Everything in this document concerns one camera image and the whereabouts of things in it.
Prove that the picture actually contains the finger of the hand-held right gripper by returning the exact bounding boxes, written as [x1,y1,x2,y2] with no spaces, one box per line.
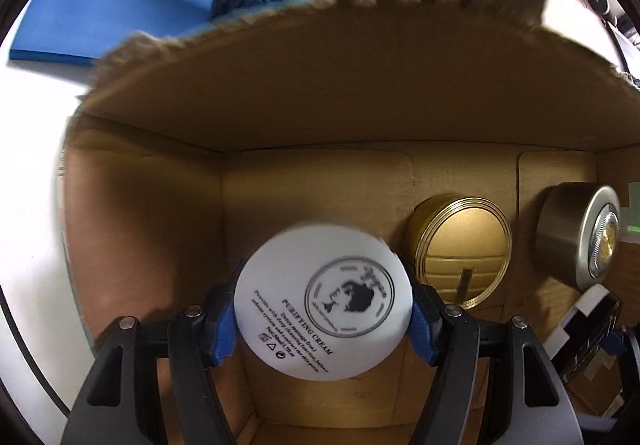
[598,325,632,369]

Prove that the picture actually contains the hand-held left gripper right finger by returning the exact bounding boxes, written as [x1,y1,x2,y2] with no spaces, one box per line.
[403,266,585,445]

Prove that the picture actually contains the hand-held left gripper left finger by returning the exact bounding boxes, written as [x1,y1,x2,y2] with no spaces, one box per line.
[66,283,240,445]

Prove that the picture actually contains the black and white box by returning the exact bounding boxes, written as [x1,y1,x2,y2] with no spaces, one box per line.
[544,285,624,383]

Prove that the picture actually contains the white cream jar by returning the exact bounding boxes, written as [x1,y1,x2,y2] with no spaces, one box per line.
[234,222,414,382]

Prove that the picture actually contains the cardboard box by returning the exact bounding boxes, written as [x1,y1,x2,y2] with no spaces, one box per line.
[62,0,640,445]

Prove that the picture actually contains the gold round tin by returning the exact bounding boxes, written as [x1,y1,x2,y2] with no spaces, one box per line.
[406,194,513,310]

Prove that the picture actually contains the silver round tin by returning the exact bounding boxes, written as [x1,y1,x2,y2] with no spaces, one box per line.
[537,183,622,292]

